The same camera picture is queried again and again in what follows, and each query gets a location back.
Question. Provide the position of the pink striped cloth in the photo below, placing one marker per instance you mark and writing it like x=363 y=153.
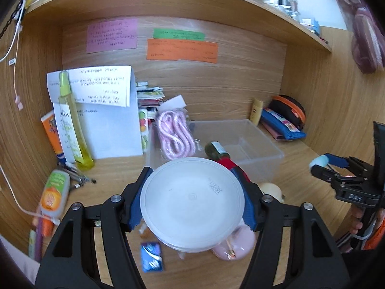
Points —
x=364 y=42

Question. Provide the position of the yellow-green spray bottle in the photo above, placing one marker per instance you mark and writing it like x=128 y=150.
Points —
x=73 y=132

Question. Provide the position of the blue patchwork pouch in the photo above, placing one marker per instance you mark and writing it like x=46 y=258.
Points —
x=282 y=125

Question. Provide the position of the black silver pen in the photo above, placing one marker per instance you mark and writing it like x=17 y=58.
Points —
x=78 y=177

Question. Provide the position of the orange box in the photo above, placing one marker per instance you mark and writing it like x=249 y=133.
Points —
x=51 y=132

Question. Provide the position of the stack of cards and booklets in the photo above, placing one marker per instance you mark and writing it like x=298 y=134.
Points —
x=150 y=94

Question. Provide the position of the blue foil packet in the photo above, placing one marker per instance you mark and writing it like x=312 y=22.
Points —
x=152 y=257

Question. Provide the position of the green orange label tube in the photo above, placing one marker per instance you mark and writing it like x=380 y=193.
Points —
x=54 y=192

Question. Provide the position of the pink paper note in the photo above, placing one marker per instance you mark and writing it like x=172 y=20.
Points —
x=112 y=35

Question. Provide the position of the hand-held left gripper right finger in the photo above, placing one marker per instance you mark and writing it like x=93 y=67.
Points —
x=250 y=212

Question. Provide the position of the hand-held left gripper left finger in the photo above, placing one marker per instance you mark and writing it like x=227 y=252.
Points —
x=136 y=209

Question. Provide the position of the pink round case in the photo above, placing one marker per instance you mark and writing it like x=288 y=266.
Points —
x=240 y=243

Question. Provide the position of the clear plastic box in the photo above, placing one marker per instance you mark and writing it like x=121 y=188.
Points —
x=255 y=153

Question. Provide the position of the orange marker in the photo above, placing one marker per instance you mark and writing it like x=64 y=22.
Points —
x=46 y=227

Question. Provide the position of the white paper sheet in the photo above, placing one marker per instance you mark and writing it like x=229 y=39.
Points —
x=111 y=132

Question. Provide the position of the dark green bottle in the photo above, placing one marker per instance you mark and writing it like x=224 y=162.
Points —
x=217 y=150

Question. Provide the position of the round white plastic container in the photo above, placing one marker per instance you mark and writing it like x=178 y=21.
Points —
x=192 y=201

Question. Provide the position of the purple pen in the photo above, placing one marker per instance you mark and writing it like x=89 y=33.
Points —
x=38 y=240

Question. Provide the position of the green paper note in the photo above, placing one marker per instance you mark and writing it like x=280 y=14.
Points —
x=179 y=34

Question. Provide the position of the person's right hand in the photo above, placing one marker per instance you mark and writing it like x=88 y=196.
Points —
x=358 y=216

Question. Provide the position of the orange paper note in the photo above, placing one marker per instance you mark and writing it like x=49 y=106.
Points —
x=182 y=51

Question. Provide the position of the handwritten white paper note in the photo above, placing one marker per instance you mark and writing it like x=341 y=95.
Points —
x=102 y=87

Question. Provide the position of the glass jar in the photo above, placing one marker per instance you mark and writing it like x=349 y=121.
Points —
x=292 y=10

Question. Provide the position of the fruit print box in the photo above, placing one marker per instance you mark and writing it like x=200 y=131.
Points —
x=143 y=129

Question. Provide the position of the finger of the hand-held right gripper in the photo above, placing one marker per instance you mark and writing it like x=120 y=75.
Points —
x=322 y=173
x=337 y=160

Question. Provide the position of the wooden desktop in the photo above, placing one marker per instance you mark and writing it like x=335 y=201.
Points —
x=300 y=192

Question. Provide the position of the small pale blue object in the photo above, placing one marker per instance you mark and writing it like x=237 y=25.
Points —
x=318 y=160

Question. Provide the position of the small yellow bottle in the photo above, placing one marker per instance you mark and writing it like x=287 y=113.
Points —
x=256 y=111

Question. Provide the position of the black case orange zipper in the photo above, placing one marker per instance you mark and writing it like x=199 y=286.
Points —
x=288 y=108

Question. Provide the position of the wooden desk shelf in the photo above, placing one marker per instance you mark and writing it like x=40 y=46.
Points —
x=168 y=4

